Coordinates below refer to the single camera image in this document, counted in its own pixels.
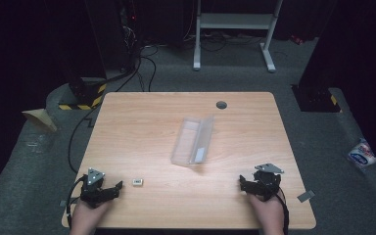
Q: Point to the small grey tape piece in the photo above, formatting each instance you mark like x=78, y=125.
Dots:
x=63, y=203

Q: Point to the person's right hand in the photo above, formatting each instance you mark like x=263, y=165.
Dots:
x=269, y=215

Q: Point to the beige cardboard piece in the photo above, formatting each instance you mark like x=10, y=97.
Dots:
x=40, y=118

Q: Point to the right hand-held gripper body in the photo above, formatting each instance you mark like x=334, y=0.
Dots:
x=267, y=181

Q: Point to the small red object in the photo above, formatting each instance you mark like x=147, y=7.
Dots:
x=296, y=39

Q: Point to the clear plastic pencil box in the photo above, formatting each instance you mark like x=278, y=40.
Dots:
x=193, y=140

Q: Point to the dark equipment rack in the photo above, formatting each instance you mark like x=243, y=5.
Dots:
x=129, y=32

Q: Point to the person's left hand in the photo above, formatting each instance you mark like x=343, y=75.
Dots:
x=86, y=217

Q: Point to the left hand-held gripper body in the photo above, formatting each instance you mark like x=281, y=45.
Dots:
x=93, y=189

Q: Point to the grey tape strip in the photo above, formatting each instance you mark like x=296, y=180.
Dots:
x=305, y=196

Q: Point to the white blue packet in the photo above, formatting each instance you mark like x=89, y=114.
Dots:
x=361, y=154

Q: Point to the black yellow striped stand base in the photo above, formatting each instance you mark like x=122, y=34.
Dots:
x=84, y=94

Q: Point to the white metal stand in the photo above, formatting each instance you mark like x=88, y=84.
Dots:
x=236, y=21

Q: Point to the small white eraser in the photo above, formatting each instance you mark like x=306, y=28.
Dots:
x=137, y=182

